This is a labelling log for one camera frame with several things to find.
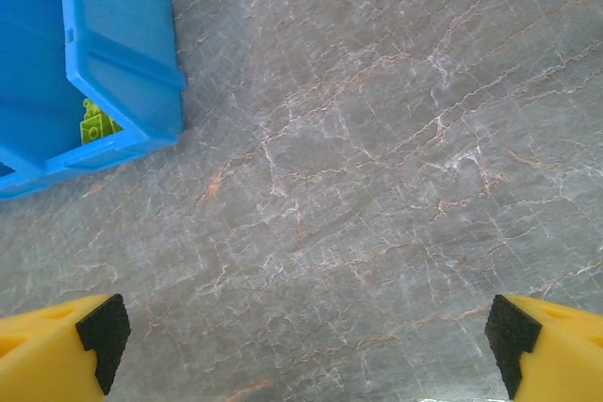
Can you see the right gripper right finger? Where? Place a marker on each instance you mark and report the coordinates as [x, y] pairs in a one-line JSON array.
[[560, 355]]

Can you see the green lego brick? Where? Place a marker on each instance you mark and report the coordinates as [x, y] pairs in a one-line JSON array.
[[96, 133], [90, 106]]

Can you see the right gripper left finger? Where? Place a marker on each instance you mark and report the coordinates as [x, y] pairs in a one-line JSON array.
[[42, 355]]

